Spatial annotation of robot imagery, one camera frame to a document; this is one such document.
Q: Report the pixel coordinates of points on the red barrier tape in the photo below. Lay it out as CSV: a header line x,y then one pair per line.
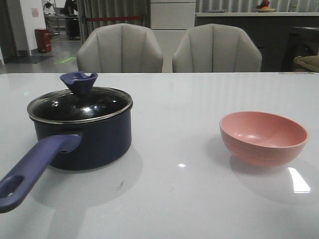
x,y
123,18

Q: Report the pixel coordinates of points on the person in white clothes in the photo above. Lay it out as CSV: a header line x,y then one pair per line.
x,y
48,7

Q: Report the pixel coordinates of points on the left beige chair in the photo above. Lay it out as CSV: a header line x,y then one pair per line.
x,y
120,48

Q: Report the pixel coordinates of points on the dark counter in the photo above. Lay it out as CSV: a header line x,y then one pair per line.
x,y
269,31

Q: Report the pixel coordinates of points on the person in dark clothes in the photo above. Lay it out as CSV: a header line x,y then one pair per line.
x,y
71,19

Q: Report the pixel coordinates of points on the dark blue saucepan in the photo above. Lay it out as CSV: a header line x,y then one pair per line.
x,y
68,147

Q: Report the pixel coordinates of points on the right beige chair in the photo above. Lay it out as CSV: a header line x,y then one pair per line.
x,y
216,48

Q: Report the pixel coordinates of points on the olive cushion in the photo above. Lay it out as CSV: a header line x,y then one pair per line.
x,y
307,63

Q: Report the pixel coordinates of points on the red trash bin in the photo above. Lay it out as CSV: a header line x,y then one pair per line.
x,y
42,36

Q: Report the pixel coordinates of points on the pink bowl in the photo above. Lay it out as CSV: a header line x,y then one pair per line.
x,y
262,139

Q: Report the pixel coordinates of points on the glass lid blue knob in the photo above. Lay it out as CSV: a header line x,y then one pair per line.
x,y
81,102

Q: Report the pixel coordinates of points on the white cabinet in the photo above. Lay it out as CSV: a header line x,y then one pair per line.
x,y
172,14

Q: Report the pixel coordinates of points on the pink wall notice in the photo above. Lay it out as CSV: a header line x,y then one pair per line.
x,y
34,12

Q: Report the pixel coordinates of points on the fruit plate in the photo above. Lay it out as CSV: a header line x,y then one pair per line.
x,y
264,7

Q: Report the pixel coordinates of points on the beige chair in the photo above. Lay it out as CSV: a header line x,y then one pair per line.
x,y
120,48
216,48

